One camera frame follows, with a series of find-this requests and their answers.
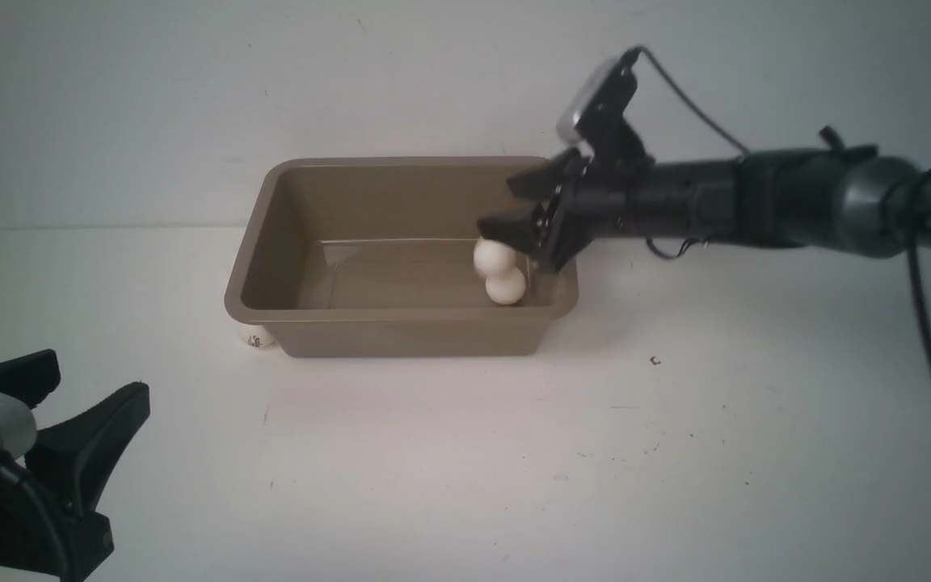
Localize black camera cable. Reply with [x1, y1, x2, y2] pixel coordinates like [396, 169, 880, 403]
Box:
[0, 441, 82, 582]
[621, 46, 751, 156]

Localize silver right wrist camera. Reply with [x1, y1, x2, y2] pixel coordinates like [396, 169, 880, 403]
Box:
[555, 54, 646, 165]

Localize black right camera cable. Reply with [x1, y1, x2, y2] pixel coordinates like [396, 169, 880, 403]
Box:
[621, 46, 751, 156]

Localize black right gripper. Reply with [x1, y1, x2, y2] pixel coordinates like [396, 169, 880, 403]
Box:
[477, 147, 656, 273]

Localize tan plastic bin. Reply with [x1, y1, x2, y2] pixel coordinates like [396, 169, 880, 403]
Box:
[223, 156, 579, 358]

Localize black left camera cable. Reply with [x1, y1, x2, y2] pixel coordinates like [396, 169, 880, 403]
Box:
[0, 441, 82, 582]

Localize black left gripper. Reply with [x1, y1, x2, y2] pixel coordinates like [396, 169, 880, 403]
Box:
[0, 349, 150, 579]

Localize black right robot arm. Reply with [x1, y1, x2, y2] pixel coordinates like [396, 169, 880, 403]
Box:
[477, 128, 931, 272]

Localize white logo table-tennis ball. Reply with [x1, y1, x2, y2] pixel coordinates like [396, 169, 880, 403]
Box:
[237, 323, 275, 349]

